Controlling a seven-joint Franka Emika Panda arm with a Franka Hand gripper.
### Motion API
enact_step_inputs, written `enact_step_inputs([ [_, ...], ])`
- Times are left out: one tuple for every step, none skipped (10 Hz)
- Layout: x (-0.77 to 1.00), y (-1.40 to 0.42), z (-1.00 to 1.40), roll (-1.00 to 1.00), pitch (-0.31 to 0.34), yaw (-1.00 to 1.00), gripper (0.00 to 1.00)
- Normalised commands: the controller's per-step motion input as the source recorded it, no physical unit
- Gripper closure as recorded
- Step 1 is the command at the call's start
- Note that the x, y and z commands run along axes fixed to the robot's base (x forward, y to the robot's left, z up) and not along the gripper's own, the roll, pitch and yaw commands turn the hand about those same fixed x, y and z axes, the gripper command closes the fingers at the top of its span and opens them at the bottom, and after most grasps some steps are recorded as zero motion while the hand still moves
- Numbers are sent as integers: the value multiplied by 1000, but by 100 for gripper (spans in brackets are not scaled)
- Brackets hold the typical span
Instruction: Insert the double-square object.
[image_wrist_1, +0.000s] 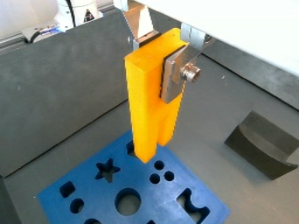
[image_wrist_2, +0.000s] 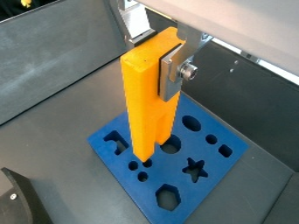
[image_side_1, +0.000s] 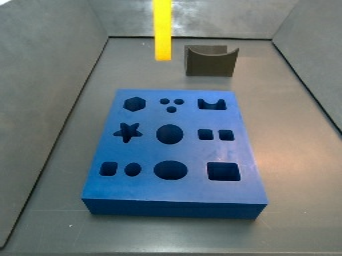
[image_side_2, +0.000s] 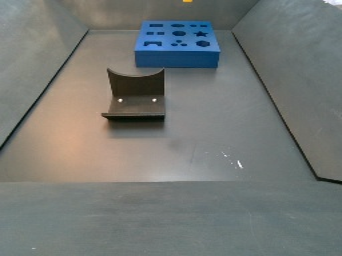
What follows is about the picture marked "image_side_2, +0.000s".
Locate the black curved holder stand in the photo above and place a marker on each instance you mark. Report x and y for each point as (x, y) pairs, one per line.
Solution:
(137, 96)

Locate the blue shape-sorter block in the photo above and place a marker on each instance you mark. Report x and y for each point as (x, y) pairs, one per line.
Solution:
(176, 44)

